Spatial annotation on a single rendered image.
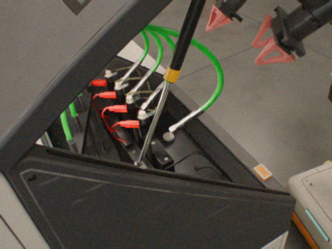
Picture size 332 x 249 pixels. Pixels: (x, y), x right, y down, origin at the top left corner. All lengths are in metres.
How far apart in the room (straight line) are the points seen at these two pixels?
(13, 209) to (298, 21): 0.57
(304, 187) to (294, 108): 1.02
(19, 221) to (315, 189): 1.60
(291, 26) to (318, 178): 1.35
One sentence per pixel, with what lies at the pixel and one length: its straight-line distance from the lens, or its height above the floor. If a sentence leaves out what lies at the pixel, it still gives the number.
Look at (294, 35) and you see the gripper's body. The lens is 0.71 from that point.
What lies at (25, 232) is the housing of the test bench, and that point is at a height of 1.32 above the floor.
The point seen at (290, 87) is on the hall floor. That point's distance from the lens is 3.01.
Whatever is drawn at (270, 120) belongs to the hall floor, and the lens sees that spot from 2.67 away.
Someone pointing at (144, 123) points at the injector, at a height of 1.12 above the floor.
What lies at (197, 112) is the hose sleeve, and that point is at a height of 1.19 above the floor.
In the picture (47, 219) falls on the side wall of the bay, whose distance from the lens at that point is 0.54.
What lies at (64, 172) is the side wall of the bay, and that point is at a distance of 0.49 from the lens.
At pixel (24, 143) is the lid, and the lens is 0.41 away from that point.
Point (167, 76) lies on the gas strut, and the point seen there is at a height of 1.46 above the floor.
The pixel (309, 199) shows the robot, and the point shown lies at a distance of 1.87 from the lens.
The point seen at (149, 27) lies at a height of 1.42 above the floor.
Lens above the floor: 1.74
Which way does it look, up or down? 41 degrees down
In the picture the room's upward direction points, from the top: 8 degrees counter-clockwise
